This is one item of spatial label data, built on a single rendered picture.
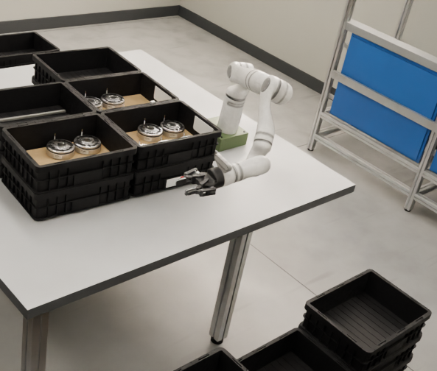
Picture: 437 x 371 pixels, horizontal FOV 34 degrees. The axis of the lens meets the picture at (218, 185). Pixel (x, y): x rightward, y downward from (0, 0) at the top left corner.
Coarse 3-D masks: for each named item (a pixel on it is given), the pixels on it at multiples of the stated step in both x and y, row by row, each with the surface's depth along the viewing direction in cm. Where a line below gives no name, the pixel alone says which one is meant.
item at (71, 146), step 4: (52, 140) 266; (56, 140) 266; (60, 140) 267; (64, 140) 267; (48, 144) 262; (52, 144) 263; (68, 144) 265; (72, 144) 265; (48, 148) 261; (52, 148) 261; (56, 148) 261; (68, 148) 262; (72, 148) 263; (56, 152) 259; (60, 152) 259; (64, 152) 260; (68, 152) 261
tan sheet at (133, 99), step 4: (124, 96) 316; (128, 96) 317; (132, 96) 318; (136, 96) 319; (140, 96) 319; (128, 100) 314; (132, 100) 314; (136, 100) 315; (140, 100) 316; (144, 100) 317; (148, 100) 317; (128, 104) 311; (132, 104) 311; (136, 104) 312; (104, 108) 303
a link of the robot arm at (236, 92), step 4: (244, 64) 303; (248, 64) 303; (252, 64) 305; (236, 84) 312; (228, 88) 310; (232, 88) 309; (236, 88) 309; (240, 88) 308; (244, 88) 307; (228, 92) 308; (232, 92) 307; (236, 92) 307; (240, 92) 307; (244, 92) 307; (228, 96) 308; (232, 96) 307; (236, 96) 307; (240, 96) 307; (244, 96) 308; (236, 100) 308; (240, 100) 309
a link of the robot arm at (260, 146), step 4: (256, 140) 258; (260, 140) 257; (264, 140) 257; (256, 144) 257; (260, 144) 257; (264, 144) 257; (268, 144) 257; (252, 148) 259; (256, 148) 258; (260, 148) 257; (264, 148) 257; (268, 148) 258; (252, 152) 260; (256, 152) 260; (260, 152) 260; (264, 152) 260; (248, 156) 260; (252, 156) 260; (256, 176) 259
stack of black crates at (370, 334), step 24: (336, 288) 263; (360, 288) 278; (384, 288) 273; (312, 312) 250; (336, 312) 267; (360, 312) 270; (384, 312) 272; (408, 312) 268; (312, 336) 254; (336, 336) 246; (360, 336) 258; (384, 336) 260; (408, 336) 256; (360, 360) 240; (384, 360) 250; (408, 360) 269
